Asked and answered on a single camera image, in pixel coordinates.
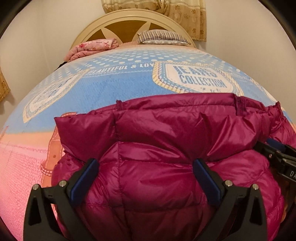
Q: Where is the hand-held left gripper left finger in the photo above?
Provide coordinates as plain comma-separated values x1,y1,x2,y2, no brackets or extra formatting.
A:
23,158,100,241

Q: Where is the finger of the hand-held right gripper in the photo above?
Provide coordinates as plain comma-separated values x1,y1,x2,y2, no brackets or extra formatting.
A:
265,138,288,151
255,141,281,163

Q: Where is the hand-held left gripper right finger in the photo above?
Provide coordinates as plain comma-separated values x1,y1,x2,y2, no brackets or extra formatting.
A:
193,159,271,241

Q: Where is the magenta puffer jacket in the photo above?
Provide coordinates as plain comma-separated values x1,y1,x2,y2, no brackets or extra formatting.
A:
51,92,296,241

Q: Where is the pink and blue printed bedsheet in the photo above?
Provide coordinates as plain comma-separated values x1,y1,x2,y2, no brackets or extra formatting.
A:
0,43,296,239

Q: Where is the beige floral curtain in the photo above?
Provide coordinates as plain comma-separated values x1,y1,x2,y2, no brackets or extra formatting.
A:
101,0,207,42
0,70,11,102

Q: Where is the pink floral folded blanket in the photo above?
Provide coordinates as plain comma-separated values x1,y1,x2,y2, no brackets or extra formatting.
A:
63,38,120,62

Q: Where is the striped pillow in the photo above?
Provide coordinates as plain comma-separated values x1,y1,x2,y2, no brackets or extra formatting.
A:
136,30,192,46

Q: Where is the cream arched headboard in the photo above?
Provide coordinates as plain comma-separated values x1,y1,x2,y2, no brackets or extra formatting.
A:
69,9,197,49

